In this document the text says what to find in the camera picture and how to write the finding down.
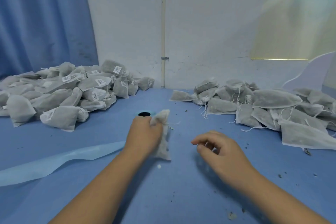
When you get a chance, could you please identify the blue curtain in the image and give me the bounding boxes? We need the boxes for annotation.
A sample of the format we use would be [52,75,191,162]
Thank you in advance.
[0,0,100,79]

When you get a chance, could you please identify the pile of labelled herb bags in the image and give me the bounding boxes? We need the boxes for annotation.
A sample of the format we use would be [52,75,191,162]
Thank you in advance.
[0,59,155,133]

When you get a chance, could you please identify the white wall pipe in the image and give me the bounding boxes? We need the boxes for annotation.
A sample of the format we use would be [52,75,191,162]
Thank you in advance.
[160,0,168,89]

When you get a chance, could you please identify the white curved board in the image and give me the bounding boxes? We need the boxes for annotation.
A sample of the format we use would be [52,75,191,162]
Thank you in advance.
[282,51,336,92]

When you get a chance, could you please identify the person's right forearm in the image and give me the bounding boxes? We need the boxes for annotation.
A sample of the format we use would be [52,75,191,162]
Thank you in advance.
[243,171,330,224]

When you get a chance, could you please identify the white drawstring pouch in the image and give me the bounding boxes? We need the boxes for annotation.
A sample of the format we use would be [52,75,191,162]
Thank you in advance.
[149,109,173,161]

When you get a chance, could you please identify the pile of unlabelled herb bags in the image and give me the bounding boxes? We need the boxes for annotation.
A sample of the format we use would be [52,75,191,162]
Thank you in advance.
[169,78,336,151]

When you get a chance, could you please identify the person's right hand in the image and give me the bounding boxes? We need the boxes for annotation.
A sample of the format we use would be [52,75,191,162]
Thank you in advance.
[191,131,259,188]

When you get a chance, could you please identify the person's left forearm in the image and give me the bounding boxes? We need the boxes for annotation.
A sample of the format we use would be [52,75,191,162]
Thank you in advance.
[50,150,145,224]

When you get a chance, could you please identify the blue label roll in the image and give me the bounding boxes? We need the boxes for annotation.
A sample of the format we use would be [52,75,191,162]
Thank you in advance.
[0,111,153,187]

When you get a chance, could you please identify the person's left hand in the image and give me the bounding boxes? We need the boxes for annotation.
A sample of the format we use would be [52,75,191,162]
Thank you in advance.
[123,115,164,160]

